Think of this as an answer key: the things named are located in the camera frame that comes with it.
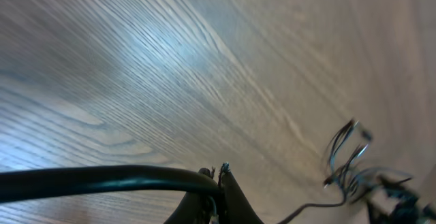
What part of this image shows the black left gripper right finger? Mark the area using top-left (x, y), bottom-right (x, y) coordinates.
top-left (218, 162), bottom-right (263, 224)

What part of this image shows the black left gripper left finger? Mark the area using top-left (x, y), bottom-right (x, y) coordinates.
top-left (163, 167), bottom-right (219, 224)

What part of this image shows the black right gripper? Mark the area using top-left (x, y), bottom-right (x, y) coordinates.
top-left (366, 176), bottom-right (435, 224)

